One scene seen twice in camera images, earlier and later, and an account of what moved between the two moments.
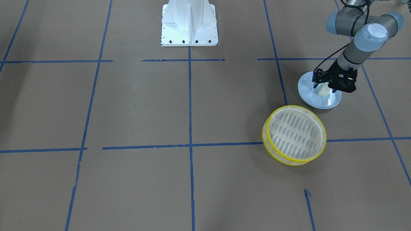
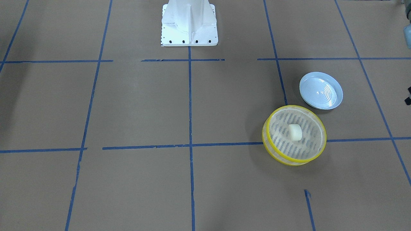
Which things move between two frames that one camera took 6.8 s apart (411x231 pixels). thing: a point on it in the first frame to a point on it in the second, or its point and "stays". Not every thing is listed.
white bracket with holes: (189, 23) stays
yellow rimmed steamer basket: (294, 135) stays
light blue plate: (310, 94) stays
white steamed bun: (323, 89) to (295, 132)
